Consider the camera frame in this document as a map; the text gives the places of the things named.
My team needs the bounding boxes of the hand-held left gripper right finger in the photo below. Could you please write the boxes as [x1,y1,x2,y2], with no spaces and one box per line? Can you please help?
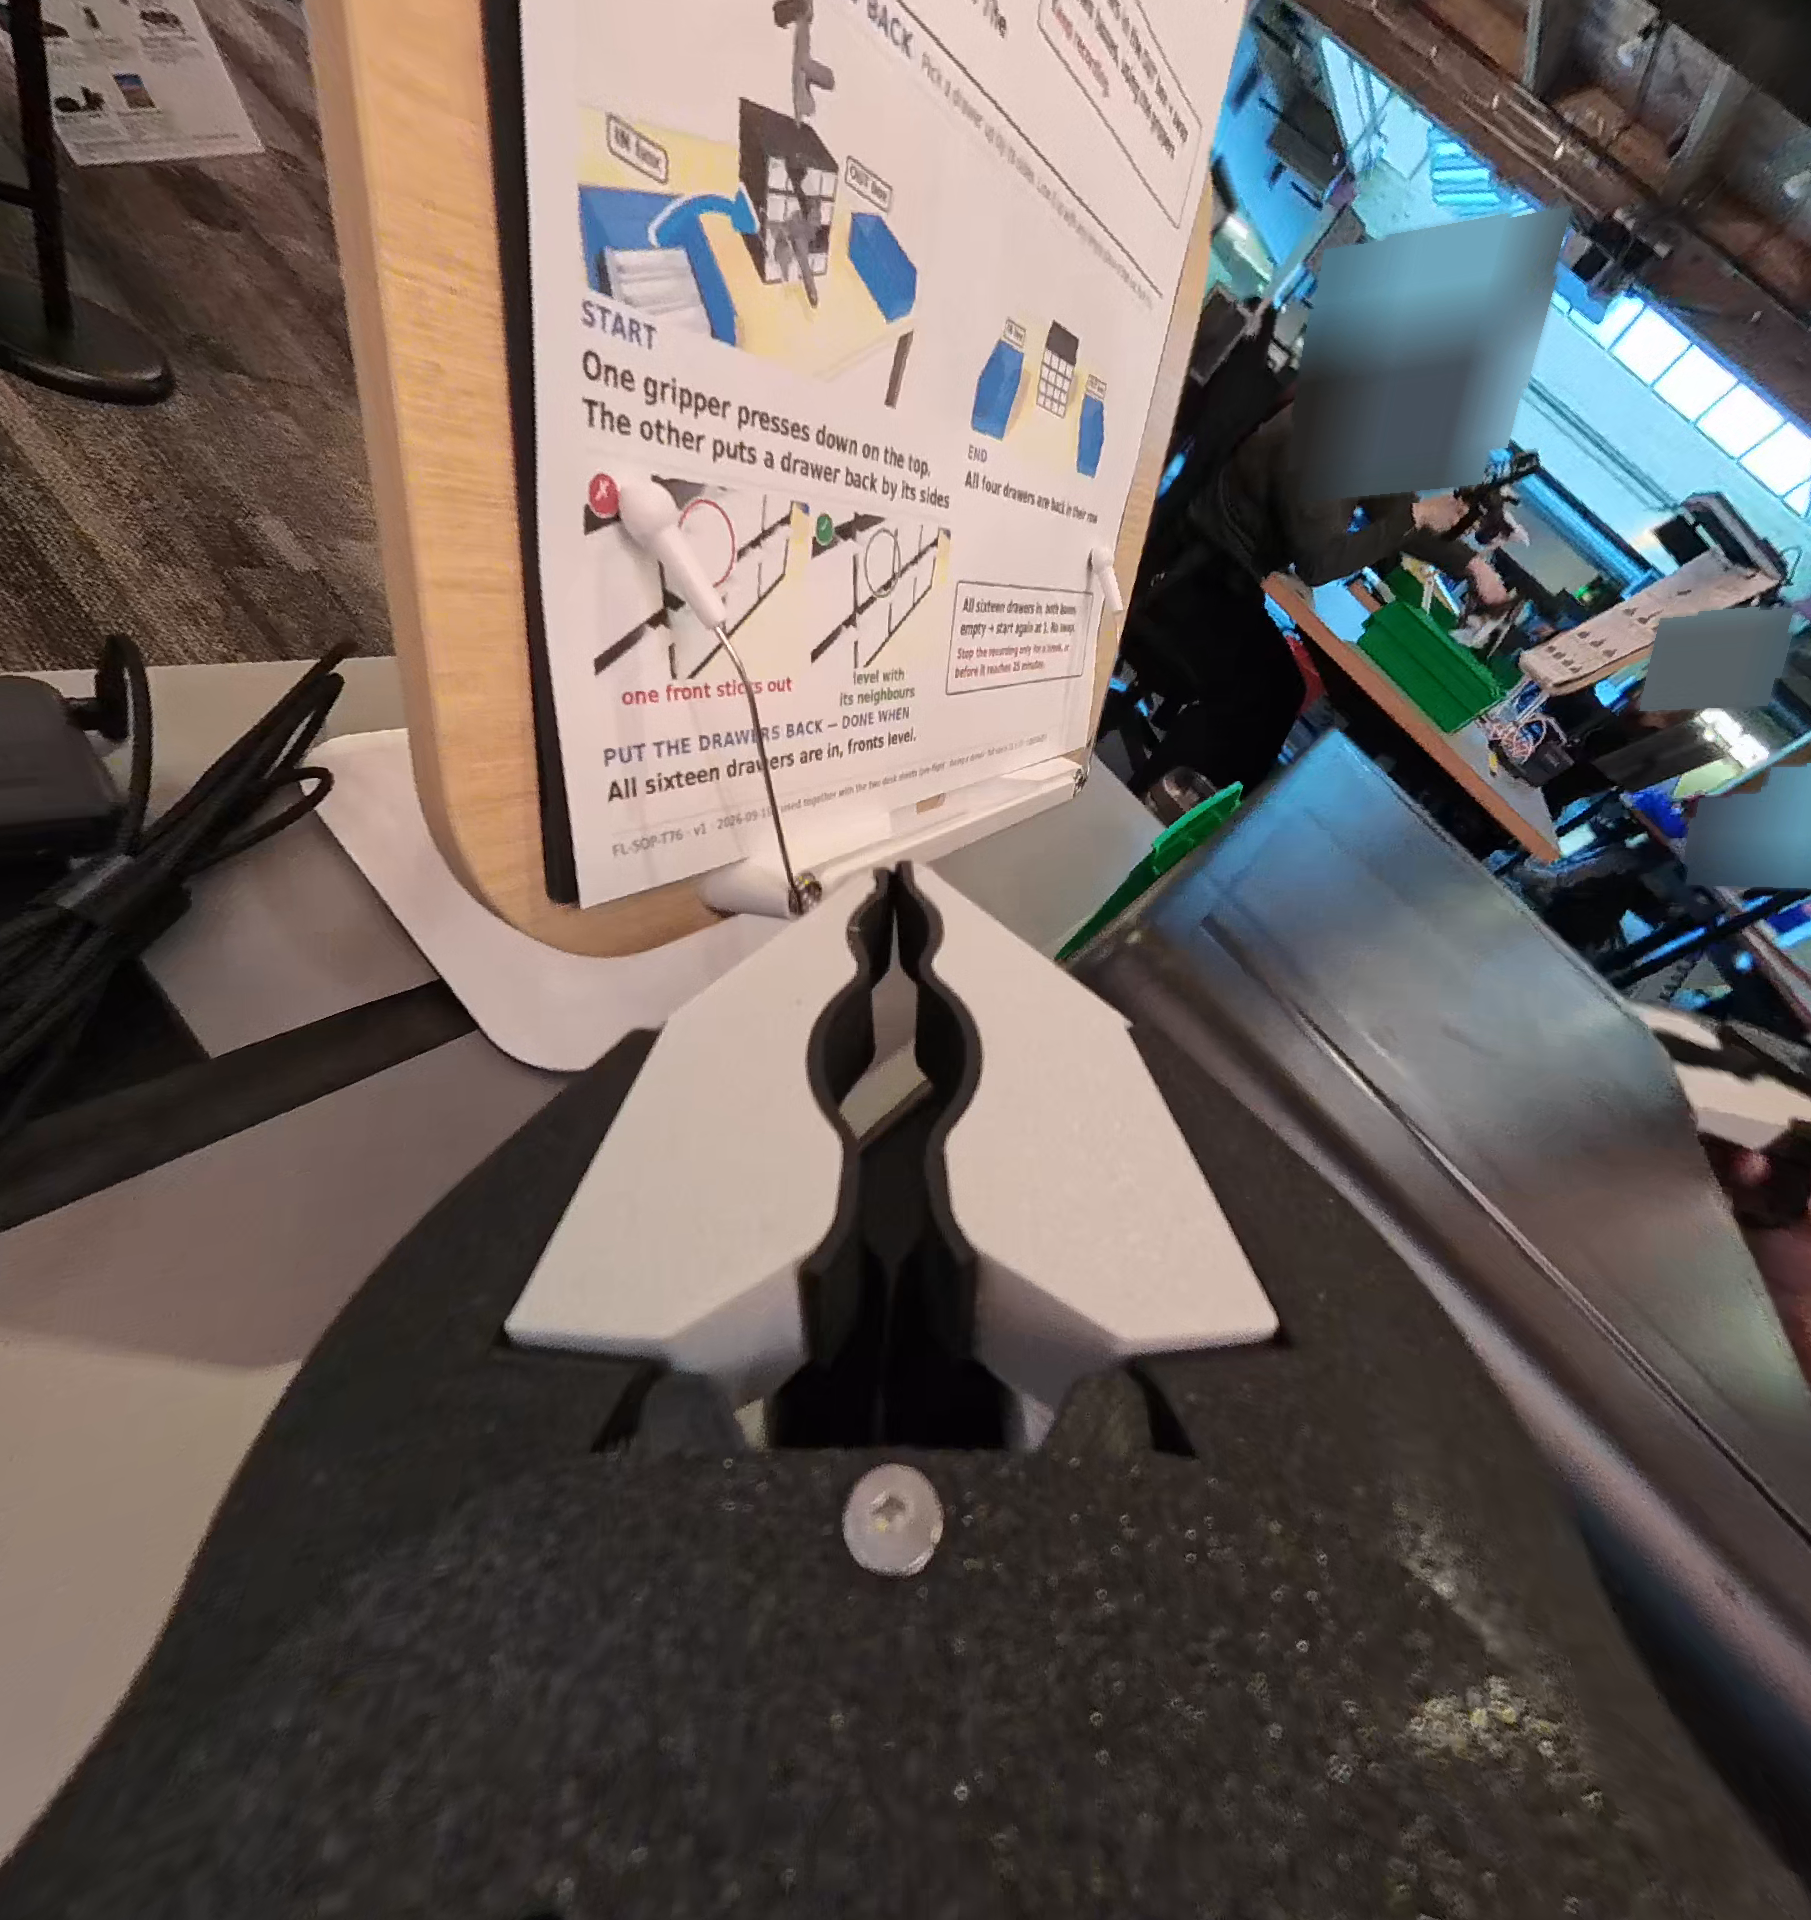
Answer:
[899,862,1278,1443]

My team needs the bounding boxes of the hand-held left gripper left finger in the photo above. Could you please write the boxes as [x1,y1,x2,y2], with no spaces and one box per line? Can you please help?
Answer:
[504,865,900,1443]

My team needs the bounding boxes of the black drawer cabinet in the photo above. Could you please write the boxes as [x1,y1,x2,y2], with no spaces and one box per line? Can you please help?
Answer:
[1070,733,1811,1668]

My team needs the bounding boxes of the green plastic lid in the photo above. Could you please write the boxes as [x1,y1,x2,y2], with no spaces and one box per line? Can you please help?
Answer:
[1057,784,1247,963]

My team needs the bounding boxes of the wooden workbench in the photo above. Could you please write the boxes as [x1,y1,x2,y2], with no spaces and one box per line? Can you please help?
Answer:
[1262,570,1564,865]

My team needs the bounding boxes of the green crate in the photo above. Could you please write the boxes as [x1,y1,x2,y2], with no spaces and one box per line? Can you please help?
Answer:
[1354,596,1525,736]

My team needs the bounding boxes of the wooden sign board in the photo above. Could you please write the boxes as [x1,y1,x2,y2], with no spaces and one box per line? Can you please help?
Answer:
[304,0,1225,957]

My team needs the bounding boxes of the black power adapter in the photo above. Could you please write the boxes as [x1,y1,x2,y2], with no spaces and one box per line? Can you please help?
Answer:
[0,672,128,860]

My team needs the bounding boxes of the printed instruction sheet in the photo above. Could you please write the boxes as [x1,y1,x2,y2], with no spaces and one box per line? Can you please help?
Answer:
[520,0,1255,911]

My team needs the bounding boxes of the black floor stand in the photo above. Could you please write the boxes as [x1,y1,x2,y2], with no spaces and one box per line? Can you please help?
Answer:
[0,0,174,403]

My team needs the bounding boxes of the printed paper sign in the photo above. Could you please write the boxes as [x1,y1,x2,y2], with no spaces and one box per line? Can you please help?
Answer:
[1,0,265,168]

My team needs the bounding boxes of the thin metal wire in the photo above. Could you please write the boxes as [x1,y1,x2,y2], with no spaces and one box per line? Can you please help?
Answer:
[713,621,823,909]

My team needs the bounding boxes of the black cable bundle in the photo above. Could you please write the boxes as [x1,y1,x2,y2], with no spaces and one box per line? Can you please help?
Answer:
[0,633,363,1189]

